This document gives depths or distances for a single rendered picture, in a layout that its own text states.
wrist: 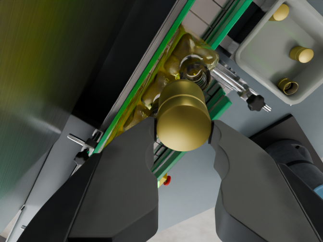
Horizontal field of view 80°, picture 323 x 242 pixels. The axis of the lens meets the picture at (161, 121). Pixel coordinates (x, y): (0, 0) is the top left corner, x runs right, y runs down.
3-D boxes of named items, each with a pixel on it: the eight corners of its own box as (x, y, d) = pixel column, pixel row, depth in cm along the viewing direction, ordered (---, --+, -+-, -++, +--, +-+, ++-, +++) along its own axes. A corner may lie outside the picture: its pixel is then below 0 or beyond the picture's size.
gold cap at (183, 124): (159, 78, 15) (154, 102, 11) (206, 79, 14) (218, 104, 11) (158, 119, 16) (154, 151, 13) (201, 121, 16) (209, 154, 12)
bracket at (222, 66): (207, 48, 48) (211, 53, 42) (235, 70, 50) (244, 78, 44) (197, 61, 49) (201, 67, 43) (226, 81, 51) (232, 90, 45)
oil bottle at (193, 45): (181, 24, 40) (187, 31, 21) (203, 40, 41) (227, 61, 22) (166, 48, 42) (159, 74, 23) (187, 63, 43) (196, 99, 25)
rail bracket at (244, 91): (204, 48, 41) (215, 60, 30) (261, 92, 45) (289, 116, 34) (195, 60, 43) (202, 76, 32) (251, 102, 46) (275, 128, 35)
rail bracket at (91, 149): (85, 114, 52) (58, 142, 40) (108, 127, 53) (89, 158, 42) (80, 124, 54) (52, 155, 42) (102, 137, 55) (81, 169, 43)
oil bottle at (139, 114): (152, 70, 45) (134, 110, 26) (172, 83, 46) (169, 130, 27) (140, 90, 47) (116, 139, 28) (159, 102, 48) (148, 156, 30)
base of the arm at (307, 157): (312, 165, 67) (332, 187, 58) (267, 181, 72) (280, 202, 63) (299, 132, 62) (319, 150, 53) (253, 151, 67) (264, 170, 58)
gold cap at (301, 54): (306, 51, 51) (317, 54, 47) (295, 62, 52) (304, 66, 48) (297, 42, 50) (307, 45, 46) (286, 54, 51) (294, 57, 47)
